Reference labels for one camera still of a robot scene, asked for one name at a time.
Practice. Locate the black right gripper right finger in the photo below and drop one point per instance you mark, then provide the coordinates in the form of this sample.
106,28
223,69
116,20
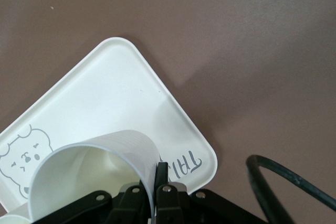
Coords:
169,203

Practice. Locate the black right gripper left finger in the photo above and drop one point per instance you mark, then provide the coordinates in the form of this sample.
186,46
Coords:
130,205

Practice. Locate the white plastic cup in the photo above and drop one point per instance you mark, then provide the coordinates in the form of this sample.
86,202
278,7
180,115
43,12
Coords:
78,176
13,217

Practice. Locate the white tray with bear print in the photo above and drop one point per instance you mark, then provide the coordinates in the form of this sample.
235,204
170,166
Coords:
105,98

